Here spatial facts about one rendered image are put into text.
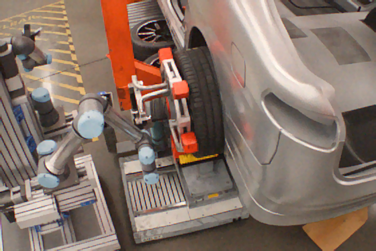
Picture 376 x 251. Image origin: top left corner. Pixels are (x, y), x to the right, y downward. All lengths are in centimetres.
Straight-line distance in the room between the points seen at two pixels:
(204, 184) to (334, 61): 124
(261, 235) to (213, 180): 53
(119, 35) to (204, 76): 71
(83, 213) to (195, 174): 85
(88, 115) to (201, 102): 67
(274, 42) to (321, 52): 124
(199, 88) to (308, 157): 86
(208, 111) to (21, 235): 160
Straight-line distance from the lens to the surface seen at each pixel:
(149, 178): 194
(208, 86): 205
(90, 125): 164
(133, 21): 468
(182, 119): 207
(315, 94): 126
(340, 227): 290
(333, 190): 158
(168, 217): 274
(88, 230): 263
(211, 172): 277
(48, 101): 239
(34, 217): 216
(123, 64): 265
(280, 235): 277
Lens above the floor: 236
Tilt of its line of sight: 43 degrees down
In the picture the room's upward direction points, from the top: 4 degrees counter-clockwise
